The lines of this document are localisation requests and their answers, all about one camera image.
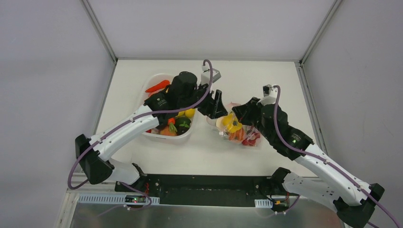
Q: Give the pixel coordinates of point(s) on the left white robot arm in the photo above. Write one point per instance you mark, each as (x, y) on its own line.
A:
(95, 153)

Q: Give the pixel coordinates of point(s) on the red cherry bunch green stem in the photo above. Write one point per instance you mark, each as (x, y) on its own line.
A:
(252, 140)

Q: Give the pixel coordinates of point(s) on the orange pumpkin toy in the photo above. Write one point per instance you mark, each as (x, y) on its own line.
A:
(237, 136)

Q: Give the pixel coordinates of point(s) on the yellow bell pepper toy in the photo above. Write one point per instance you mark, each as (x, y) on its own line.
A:
(231, 123)

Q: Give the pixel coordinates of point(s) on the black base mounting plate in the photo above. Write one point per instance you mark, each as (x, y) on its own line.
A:
(203, 190)

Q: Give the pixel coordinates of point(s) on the white plastic food bin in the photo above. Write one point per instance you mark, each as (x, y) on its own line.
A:
(175, 140)

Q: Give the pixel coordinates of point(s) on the brown mushroom slice toy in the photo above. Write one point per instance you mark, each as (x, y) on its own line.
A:
(219, 123)

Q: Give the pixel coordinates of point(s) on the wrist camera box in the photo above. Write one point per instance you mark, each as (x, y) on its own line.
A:
(270, 93)
(206, 75)

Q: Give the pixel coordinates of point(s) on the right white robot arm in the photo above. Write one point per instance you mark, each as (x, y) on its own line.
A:
(350, 198)

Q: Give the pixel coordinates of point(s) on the clear pink-dotted zip bag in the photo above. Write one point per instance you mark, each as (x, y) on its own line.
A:
(225, 135)

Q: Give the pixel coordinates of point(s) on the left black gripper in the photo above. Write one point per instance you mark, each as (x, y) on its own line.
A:
(209, 102)

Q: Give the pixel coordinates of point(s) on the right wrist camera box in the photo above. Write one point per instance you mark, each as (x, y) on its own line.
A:
(270, 93)

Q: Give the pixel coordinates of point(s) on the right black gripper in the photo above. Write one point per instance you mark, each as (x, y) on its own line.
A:
(248, 111)

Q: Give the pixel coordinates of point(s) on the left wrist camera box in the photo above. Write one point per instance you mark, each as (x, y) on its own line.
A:
(206, 75)

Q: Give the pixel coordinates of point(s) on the yellow lemon toy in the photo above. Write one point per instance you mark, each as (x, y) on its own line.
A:
(182, 113)

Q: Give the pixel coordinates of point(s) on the dark green avocado toy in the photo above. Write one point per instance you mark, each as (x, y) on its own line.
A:
(182, 125)

